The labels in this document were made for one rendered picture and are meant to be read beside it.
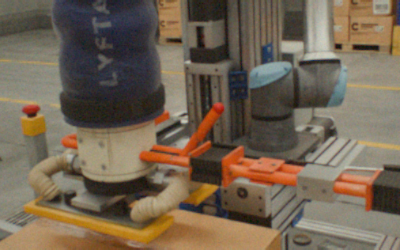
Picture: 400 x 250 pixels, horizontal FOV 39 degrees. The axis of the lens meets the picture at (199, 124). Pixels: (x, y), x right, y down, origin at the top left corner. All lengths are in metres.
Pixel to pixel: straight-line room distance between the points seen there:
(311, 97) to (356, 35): 6.90
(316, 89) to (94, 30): 0.69
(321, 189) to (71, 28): 0.56
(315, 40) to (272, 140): 0.30
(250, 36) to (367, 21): 6.67
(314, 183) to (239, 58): 0.83
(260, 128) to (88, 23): 0.66
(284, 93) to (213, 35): 0.31
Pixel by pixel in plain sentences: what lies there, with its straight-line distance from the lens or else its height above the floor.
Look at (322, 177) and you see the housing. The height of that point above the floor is 1.20.
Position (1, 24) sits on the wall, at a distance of 12.81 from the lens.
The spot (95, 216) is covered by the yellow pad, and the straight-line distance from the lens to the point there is 1.21.
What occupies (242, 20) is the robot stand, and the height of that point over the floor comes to 1.37.
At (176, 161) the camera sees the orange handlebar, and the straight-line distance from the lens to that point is 1.15.
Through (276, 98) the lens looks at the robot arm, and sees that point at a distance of 1.56.
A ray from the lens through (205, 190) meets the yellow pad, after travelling 1.29.
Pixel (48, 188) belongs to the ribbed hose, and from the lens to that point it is 1.30.
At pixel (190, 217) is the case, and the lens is 1.45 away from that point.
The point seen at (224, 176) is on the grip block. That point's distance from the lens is 1.09.
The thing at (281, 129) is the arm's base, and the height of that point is 1.10.
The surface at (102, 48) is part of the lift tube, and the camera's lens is 1.12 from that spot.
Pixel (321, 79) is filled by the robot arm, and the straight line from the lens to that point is 1.56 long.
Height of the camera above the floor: 1.60
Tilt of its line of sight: 18 degrees down
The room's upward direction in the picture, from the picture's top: 4 degrees counter-clockwise
